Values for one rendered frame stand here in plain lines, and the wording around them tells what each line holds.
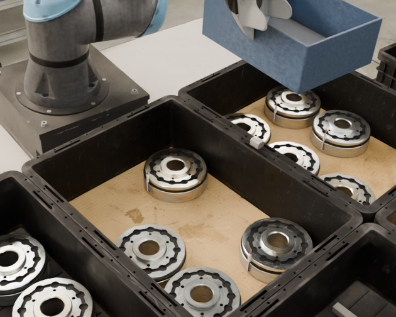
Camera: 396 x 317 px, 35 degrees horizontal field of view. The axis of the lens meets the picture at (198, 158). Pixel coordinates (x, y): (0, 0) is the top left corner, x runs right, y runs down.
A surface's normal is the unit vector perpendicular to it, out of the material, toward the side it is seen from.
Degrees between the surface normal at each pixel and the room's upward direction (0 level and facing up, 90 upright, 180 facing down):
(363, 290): 0
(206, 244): 0
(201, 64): 0
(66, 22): 91
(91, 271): 90
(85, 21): 79
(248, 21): 99
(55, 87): 73
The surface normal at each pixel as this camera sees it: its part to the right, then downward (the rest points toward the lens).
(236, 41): -0.77, 0.36
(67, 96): 0.29, 0.38
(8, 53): 0.04, -0.77
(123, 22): 0.39, 0.61
